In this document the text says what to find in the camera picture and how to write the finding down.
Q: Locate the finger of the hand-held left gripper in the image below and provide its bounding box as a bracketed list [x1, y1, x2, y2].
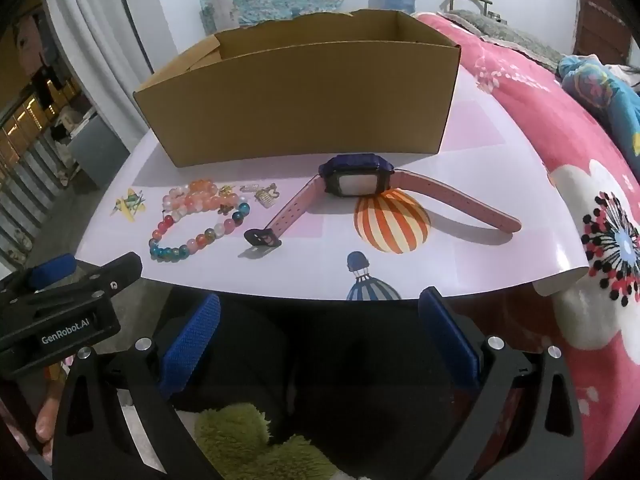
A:
[0, 254, 77, 293]
[0, 251, 144, 323]

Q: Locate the grey cabinet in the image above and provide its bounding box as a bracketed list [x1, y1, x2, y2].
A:
[65, 110, 132, 187]

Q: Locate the brown door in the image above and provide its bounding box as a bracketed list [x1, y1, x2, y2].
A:
[572, 0, 633, 61]

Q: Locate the white curtain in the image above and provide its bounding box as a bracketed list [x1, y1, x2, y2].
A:
[42, 0, 151, 126]

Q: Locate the pink strap wrist watch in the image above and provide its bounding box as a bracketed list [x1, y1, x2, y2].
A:
[244, 153, 521, 250]

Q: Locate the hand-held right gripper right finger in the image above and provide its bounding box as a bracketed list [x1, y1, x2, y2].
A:
[418, 286, 587, 480]

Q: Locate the grey patterned pillow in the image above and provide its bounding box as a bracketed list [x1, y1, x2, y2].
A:
[440, 10, 563, 68]

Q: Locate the pink floral blanket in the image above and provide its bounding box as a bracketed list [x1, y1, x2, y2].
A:
[415, 12, 640, 476]

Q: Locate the brown cardboard box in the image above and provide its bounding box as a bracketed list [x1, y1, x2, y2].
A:
[132, 9, 462, 168]

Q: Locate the green plush rug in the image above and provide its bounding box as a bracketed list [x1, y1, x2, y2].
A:
[192, 402, 341, 480]

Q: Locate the blue printed quilt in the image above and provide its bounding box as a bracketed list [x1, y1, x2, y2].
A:
[557, 55, 640, 171]

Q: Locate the person's left hand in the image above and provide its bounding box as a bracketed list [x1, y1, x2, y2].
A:
[34, 390, 68, 463]

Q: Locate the orange pink bead bracelet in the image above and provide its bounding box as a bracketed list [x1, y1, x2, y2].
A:
[162, 178, 223, 218]

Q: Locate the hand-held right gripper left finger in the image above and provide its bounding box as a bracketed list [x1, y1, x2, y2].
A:
[52, 292, 223, 480]

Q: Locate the multicoloured bead bracelet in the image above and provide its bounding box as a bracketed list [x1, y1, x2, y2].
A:
[149, 199, 250, 263]

